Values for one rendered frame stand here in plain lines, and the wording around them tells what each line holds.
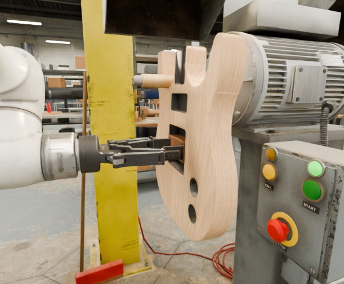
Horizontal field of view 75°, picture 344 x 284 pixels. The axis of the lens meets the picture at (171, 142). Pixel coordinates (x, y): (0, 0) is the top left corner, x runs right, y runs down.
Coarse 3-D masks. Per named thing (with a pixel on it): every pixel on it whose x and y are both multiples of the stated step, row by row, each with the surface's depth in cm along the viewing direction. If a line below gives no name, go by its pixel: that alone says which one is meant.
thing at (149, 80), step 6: (144, 78) 52; (150, 78) 53; (156, 78) 53; (162, 78) 54; (168, 78) 54; (144, 84) 53; (150, 84) 53; (156, 84) 54; (162, 84) 54; (168, 84) 55
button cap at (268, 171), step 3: (267, 165) 43; (270, 165) 43; (264, 168) 44; (267, 168) 43; (270, 168) 43; (273, 168) 42; (264, 171) 44; (267, 171) 43; (270, 171) 43; (273, 171) 42; (264, 174) 44; (267, 174) 43; (270, 174) 43; (273, 174) 42; (267, 177) 43; (270, 177) 43; (273, 177) 42
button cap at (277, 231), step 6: (270, 222) 41; (276, 222) 40; (270, 228) 41; (276, 228) 39; (282, 228) 39; (270, 234) 41; (276, 234) 39; (282, 234) 39; (276, 240) 40; (282, 240) 39
